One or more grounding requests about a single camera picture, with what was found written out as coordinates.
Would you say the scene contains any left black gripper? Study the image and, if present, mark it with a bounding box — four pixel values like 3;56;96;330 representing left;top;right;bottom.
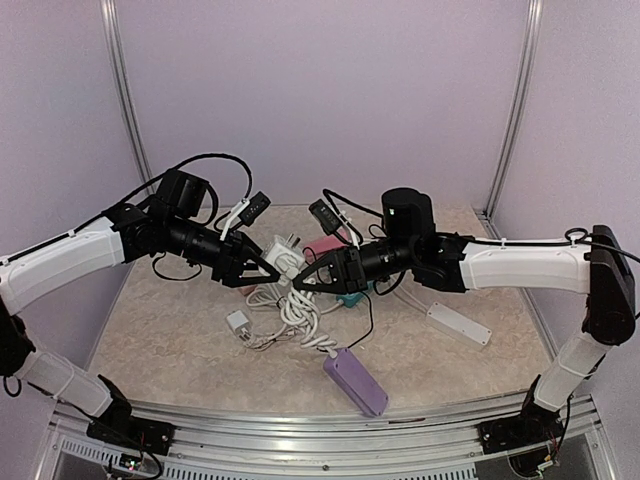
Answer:
166;215;280;287

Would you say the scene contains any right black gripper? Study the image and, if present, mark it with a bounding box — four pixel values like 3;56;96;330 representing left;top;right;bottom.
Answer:
291;237;417;295

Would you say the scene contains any pink power strip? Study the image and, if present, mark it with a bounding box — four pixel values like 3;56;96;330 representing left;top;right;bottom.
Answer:
303;236;344;263

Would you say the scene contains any pink plug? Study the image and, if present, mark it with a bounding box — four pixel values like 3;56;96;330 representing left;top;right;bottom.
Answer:
239;285;256;296

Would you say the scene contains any white usb charger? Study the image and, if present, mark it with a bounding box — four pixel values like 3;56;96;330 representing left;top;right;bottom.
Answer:
226;310;251;340

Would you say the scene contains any white multi socket adapter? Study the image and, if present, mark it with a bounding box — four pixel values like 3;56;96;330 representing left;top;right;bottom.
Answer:
262;234;306;287

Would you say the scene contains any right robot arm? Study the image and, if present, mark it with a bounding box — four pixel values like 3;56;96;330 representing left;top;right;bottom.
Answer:
293;187;638;444

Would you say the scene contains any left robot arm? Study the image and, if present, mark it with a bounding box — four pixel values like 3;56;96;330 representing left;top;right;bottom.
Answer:
1;168;280;445

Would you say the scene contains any teal socket cube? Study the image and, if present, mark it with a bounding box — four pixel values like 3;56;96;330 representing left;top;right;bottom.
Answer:
336;292;368;309

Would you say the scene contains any purple power strip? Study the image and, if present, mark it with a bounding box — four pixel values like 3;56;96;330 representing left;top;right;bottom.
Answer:
323;348;389;417

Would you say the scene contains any white power strip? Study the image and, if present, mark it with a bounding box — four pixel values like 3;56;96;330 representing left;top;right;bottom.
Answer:
425;302;492;351

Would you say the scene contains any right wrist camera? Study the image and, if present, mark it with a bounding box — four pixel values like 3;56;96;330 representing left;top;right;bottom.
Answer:
308;199;363;248

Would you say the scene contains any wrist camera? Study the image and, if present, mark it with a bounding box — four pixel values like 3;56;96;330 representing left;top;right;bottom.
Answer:
220;191;271;240
308;199;363;248

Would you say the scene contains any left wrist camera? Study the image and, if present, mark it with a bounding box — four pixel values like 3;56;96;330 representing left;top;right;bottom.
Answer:
220;191;271;240

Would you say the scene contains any black thin cable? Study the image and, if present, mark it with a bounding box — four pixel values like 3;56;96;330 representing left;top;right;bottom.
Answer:
344;292;376;351

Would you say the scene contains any white bundled cable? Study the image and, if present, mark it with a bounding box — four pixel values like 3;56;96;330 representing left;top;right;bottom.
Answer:
279;287;346;359

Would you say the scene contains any front aluminium rail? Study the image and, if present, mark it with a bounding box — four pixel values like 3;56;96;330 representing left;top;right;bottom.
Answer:
34;394;619;479

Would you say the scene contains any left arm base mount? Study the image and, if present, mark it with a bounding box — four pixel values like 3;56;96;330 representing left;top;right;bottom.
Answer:
86;415;176;456

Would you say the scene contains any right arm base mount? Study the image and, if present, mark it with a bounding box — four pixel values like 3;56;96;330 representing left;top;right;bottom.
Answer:
477;413;564;455

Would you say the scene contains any left aluminium frame post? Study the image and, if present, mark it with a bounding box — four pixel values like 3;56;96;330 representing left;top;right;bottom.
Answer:
99;0;155;197

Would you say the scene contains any aluminium frame post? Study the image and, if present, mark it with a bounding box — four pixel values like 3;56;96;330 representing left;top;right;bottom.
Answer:
99;0;155;197
481;0;544;224

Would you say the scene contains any right aluminium frame post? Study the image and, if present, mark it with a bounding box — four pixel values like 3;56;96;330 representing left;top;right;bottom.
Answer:
481;0;544;224

